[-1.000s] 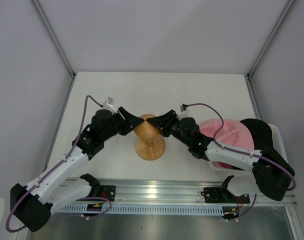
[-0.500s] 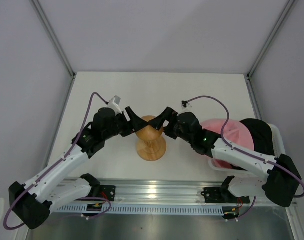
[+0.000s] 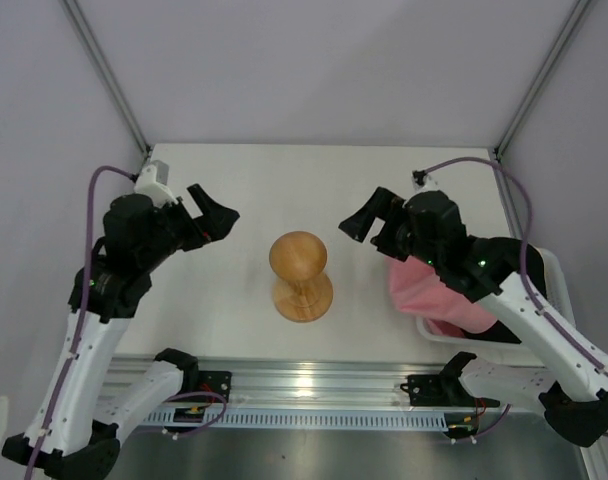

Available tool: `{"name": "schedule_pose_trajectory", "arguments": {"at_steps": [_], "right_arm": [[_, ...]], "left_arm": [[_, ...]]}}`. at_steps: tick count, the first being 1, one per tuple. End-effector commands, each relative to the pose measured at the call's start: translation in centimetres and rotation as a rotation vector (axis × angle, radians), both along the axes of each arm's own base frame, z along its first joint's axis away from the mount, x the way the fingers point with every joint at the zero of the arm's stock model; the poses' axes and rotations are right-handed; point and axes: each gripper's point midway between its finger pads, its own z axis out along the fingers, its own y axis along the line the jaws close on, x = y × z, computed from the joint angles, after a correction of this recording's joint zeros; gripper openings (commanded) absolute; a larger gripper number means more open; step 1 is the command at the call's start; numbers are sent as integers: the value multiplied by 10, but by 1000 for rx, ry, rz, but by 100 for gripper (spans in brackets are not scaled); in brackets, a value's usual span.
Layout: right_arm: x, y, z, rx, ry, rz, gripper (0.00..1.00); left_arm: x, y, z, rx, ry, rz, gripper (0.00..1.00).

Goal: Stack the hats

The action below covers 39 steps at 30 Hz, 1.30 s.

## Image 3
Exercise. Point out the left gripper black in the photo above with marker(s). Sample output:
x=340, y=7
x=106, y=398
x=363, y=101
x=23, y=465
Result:
x=214, y=223

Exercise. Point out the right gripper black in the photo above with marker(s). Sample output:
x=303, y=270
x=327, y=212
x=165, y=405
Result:
x=381, y=206

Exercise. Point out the wooden hat stand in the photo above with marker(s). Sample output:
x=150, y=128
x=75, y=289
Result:
x=302, y=291

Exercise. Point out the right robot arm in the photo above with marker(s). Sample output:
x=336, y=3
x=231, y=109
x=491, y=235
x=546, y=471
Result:
x=570, y=390

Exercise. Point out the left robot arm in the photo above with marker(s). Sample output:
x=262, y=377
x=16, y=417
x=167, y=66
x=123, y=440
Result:
x=73, y=436

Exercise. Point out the black hat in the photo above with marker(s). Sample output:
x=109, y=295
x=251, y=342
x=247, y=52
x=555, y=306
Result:
x=485, y=327

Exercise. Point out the white plastic basket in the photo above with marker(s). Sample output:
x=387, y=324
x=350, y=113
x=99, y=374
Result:
x=556, y=294

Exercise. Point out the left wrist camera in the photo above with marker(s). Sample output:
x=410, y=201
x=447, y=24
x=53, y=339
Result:
x=152, y=183

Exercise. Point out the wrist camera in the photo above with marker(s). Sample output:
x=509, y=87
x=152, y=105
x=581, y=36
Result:
x=424, y=182
x=152, y=183

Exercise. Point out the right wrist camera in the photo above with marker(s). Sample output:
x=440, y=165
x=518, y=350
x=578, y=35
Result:
x=424, y=182

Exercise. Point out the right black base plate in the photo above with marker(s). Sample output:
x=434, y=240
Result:
x=437, y=390

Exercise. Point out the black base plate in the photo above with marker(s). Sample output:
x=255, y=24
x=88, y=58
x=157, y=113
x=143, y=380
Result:
x=437, y=390
x=217, y=381

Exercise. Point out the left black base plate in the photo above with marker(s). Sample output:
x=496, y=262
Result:
x=217, y=381

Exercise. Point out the aluminium mounting rail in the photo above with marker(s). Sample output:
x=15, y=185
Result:
x=319, y=385

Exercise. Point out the white slotted cable duct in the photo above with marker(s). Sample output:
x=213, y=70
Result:
x=255, y=418

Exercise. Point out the left aluminium frame post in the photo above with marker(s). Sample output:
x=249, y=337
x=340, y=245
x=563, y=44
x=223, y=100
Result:
x=103, y=69

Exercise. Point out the aluminium frame post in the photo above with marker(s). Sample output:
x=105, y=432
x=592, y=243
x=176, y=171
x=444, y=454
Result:
x=561, y=44
x=103, y=69

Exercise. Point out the right aluminium frame post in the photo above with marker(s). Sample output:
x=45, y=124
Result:
x=561, y=44

